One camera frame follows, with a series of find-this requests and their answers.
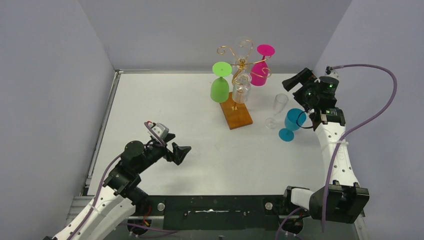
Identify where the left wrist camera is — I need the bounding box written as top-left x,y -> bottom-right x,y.
147,121 -> 169,141

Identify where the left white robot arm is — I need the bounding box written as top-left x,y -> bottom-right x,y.
52,133 -> 192,240

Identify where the clear tall flute glass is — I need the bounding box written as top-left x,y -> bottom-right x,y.
264,93 -> 289,129

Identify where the purple cable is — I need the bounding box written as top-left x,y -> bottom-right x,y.
66,121 -> 167,240
321,64 -> 398,233

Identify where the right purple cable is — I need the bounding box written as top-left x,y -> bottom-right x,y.
321,64 -> 398,233

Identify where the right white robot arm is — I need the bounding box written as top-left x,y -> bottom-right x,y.
282,68 -> 370,224

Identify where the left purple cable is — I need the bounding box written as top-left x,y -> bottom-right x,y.
66,121 -> 167,240

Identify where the gold wire glass rack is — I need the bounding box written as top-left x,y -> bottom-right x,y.
216,45 -> 258,130

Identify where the pink plastic wine glass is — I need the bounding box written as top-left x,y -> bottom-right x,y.
250,44 -> 276,87

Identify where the clear patterned wine glass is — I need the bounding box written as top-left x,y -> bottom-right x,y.
232,73 -> 252,104

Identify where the clear round wine glass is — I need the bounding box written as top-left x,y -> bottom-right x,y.
233,36 -> 254,64

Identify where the green plastic wine glass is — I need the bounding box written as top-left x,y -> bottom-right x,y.
210,61 -> 232,103

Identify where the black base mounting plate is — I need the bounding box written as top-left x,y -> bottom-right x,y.
121,195 -> 310,239

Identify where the blue plastic wine glass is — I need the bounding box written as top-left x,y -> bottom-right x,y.
278,108 -> 307,142

